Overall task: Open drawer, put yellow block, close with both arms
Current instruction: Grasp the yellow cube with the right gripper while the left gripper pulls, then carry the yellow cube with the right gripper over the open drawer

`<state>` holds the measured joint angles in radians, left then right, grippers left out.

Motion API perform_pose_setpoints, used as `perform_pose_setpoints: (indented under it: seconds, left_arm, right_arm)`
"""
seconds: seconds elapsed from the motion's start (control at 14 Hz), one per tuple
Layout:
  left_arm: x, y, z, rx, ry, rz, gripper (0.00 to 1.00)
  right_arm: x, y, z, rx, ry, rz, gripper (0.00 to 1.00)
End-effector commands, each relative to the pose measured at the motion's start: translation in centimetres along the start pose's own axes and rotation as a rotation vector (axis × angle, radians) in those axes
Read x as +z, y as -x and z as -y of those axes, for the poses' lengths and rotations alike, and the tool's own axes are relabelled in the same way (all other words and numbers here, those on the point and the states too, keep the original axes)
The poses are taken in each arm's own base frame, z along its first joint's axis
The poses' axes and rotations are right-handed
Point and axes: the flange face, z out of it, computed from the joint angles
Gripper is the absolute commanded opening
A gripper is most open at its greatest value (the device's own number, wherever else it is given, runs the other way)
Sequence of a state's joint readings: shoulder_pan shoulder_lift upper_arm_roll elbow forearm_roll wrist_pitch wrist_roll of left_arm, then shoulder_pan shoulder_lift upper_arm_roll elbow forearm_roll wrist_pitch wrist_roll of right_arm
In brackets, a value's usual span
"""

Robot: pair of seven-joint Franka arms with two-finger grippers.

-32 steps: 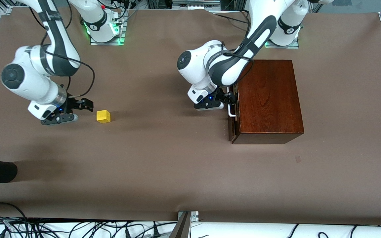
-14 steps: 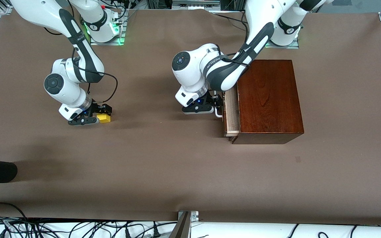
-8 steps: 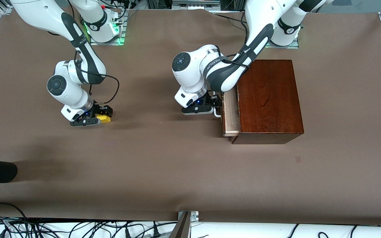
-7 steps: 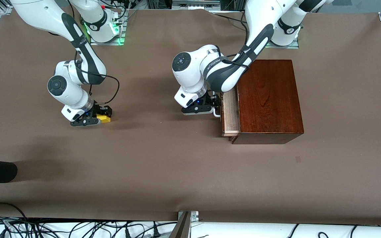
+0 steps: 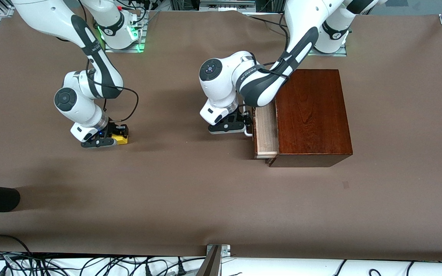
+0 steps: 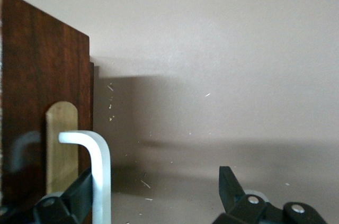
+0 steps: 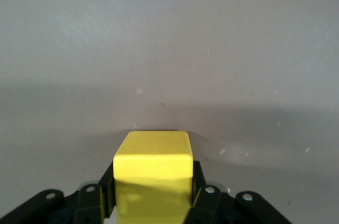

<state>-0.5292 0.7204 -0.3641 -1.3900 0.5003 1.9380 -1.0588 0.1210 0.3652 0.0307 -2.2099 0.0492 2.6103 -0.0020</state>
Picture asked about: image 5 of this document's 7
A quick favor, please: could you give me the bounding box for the wooden drawer with white handle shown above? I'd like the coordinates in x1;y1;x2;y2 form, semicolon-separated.
244;100;280;160

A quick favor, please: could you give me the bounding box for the dark brown wooden cabinet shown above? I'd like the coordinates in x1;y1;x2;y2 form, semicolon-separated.
266;69;353;168

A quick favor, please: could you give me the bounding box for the brown paper table cover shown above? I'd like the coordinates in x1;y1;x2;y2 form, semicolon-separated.
0;10;442;262

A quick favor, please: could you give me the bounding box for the grey equipment box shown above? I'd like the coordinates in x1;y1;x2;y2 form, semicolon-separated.
199;0;256;11

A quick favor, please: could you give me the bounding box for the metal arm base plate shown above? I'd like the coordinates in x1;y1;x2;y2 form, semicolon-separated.
307;43;348;57
104;11;147;53

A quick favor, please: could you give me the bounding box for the aluminium profile with bracket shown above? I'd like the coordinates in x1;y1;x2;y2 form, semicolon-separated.
196;244;231;276

